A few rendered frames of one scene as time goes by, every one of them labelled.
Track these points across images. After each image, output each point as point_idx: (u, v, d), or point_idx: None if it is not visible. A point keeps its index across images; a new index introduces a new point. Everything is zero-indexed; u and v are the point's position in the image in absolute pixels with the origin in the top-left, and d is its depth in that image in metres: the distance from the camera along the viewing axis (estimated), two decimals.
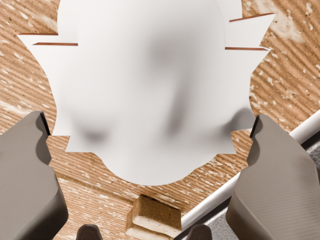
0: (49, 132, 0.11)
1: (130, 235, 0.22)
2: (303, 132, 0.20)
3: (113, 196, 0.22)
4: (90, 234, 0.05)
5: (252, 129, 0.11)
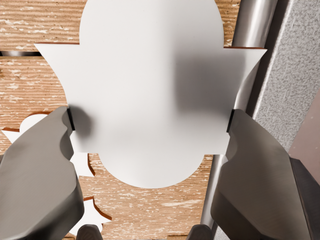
0: (74, 127, 0.12)
1: None
2: None
3: None
4: (90, 234, 0.05)
5: (228, 124, 0.12)
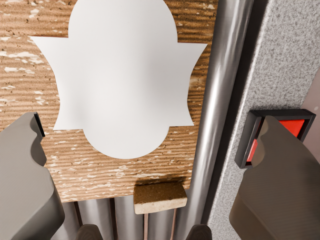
0: (44, 134, 0.11)
1: None
2: None
3: None
4: (90, 234, 0.05)
5: (257, 131, 0.11)
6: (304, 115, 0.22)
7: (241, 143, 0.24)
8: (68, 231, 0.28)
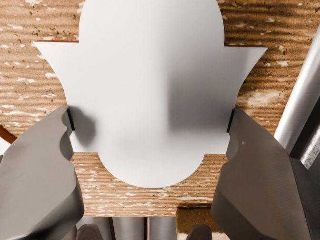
0: (74, 127, 0.12)
1: None
2: None
3: None
4: (90, 234, 0.05)
5: (228, 124, 0.12)
6: None
7: (313, 170, 0.19)
8: None
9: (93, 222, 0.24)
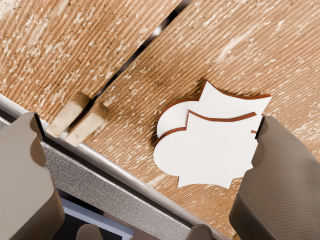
0: (44, 134, 0.11)
1: (67, 105, 0.20)
2: (145, 190, 0.35)
3: (106, 82, 0.21)
4: (90, 234, 0.05)
5: (257, 131, 0.11)
6: None
7: None
8: None
9: None
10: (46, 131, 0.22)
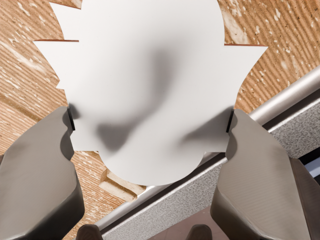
0: (74, 127, 0.12)
1: (102, 188, 0.26)
2: None
3: (92, 155, 0.26)
4: (90, 234, 0.05)
5: (228, 124, 0.12)
6: None
7: None
8: None
9: None
10: (131, 202, 0.28)
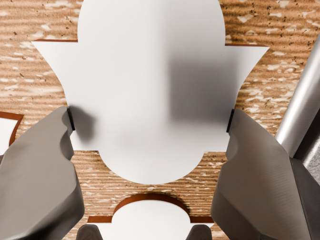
0: (74, 127, 0.12)
1: None
2: None
3: None
4: (90, 234, 0.05)
5: (228, 124, 0.12)
6: None
7: None
8: None
9: None
10: None
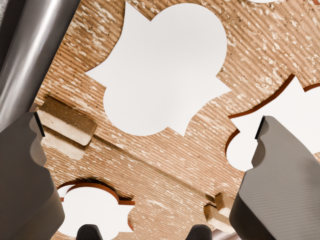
0: (44, 134, 0.11)
1: (85, 135, 0.20)
2: None
3: (112, 143, 0.24)
4: (90, 234, 0.05)
5: (257, 131, 0.11)
6: None
7: None
8: None
9: None
10: (38, 110, 0.19)
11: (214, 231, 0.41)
